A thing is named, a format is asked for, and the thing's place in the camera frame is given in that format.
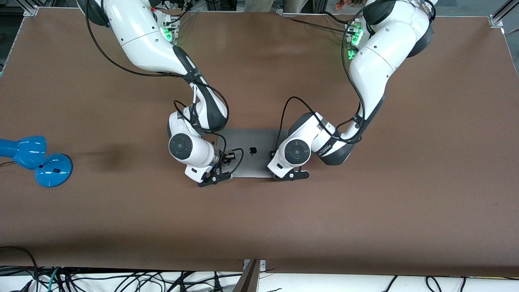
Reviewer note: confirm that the brown post with metal bracket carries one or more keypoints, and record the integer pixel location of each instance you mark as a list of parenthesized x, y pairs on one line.
[(249, 278)]

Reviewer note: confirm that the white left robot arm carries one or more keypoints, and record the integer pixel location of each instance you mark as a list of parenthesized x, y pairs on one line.
[(377, 61)]

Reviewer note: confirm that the silver laptop with black keys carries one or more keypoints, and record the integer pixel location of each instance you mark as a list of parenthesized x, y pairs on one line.
[(259, 138)]

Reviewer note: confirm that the aluminium table frame corner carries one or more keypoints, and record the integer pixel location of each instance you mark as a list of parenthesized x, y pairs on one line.
[(499, 16), (31, 8)]

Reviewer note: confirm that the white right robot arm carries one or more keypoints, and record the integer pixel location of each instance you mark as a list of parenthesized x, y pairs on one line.
[(142, 36)]

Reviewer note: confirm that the blue desk lamp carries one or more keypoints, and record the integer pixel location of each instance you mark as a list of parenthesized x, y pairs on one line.
[(48, 170)]

